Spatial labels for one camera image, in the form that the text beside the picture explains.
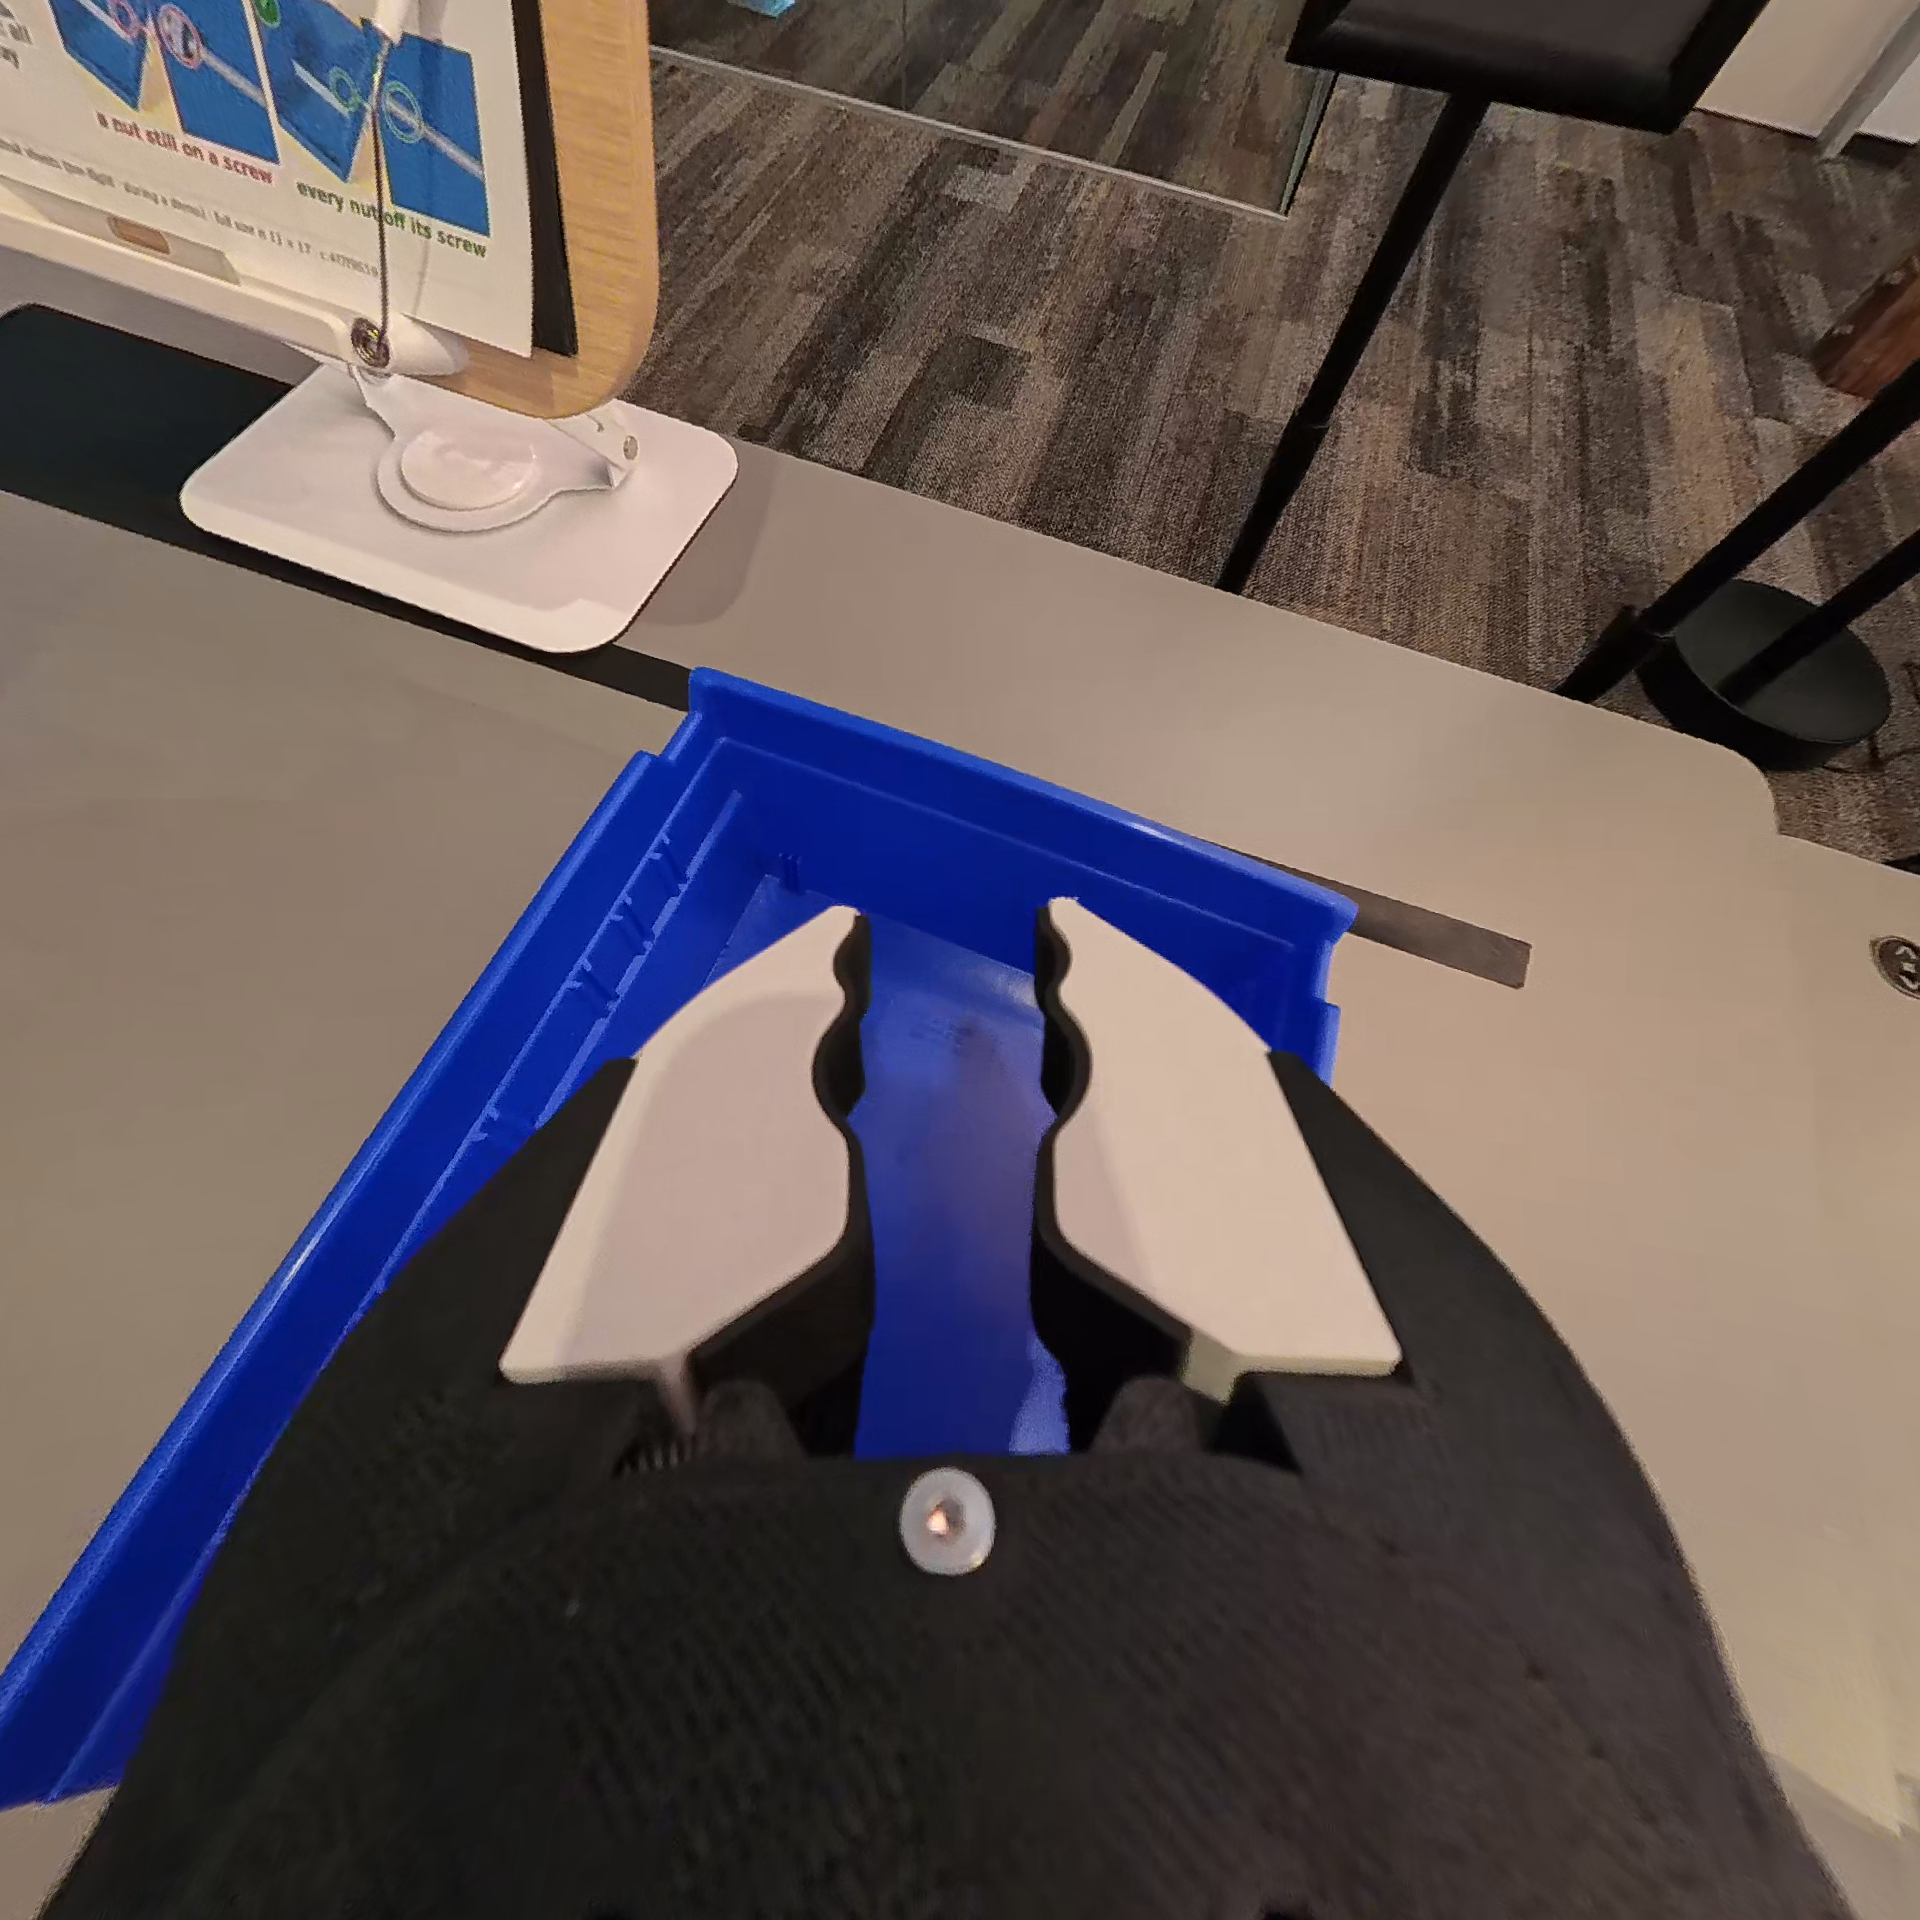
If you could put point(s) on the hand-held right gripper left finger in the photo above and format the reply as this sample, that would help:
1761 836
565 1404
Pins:
690 1184

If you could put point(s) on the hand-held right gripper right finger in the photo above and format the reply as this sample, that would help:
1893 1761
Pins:
1214 1184

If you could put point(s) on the blue plastic bin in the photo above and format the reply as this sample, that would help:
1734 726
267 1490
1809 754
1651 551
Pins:
960 1200

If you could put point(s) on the white document stand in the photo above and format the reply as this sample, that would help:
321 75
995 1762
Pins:
494 554

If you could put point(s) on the round table grommet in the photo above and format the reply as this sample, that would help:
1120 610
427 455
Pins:
1902 962

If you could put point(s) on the black round stand base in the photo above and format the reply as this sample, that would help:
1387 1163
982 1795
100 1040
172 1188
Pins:
1770 674

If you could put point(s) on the instruction board on stand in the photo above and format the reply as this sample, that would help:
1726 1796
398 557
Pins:
614 224

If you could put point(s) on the glass partition panel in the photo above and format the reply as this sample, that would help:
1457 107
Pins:
975 75

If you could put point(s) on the black easel stand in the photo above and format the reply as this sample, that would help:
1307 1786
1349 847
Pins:
1500 44

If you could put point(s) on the printed instruction sheet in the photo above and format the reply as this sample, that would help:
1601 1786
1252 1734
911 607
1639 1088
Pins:
224 90

